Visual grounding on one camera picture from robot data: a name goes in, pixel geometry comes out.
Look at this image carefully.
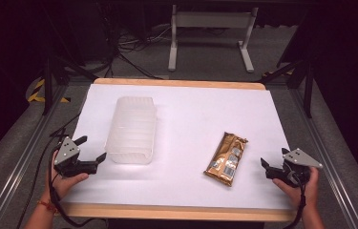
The translucent plastic container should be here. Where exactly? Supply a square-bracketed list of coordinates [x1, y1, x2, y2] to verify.
[104, 95, 158, 166]

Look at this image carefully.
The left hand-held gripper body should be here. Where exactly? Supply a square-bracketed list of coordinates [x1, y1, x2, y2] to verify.
[53, 135, 99, 178]

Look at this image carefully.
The person's right hand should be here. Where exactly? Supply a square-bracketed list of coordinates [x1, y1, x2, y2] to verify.
[271, 166, 321, 210]

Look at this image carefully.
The person's left hand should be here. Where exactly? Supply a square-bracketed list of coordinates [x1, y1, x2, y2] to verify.
[44, 151, 91, 205]

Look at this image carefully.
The gold snack packet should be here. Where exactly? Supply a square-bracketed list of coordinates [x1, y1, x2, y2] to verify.
[202, 132, 249, 188]

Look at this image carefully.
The white metal stand frame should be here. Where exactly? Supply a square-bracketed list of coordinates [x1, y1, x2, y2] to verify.
[167, 4, 260, 73]

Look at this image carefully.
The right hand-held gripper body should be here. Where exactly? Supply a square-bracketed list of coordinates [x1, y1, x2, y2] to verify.
[265, 147, 324, 189]

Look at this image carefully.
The black metal stand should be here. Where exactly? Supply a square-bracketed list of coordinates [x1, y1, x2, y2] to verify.
[41, 56, 98, 116]
[256, 58, 315, 119]

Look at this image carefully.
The thick black gripper cable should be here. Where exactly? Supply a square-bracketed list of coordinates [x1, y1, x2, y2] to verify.
[48, 149, 109, 229]

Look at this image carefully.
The yellow black hazard tape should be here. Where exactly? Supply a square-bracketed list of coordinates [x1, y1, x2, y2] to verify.
[27, 77, 72, 104]

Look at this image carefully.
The white table cover sheet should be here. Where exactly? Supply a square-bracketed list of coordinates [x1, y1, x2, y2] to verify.
[61, 83, 293, 211]

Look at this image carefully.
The red wrist bracelet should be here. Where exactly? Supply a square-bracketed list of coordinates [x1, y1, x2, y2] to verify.
[37, 199, 58, 214]

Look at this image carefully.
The thin black cable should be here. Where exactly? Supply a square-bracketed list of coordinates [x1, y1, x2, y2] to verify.
[15, 113, 82, 229]

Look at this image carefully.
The bundle of floor cables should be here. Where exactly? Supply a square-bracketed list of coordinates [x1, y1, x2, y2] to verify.
[103, 9, 175, 80]

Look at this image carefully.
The aluminium floor rail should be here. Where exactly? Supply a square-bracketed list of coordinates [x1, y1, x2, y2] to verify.
[0, 85, 70, 229]
[289, 87, 358, 229]

